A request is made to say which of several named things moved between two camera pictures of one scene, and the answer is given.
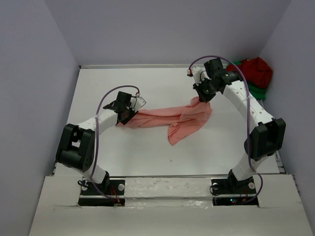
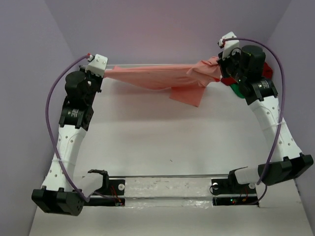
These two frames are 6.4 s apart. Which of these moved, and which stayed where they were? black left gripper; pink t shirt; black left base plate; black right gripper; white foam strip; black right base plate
Moved: pink t shirt; black right gripper; black left gripper
Stayed: black left base plate; black right base plate; white foam strip
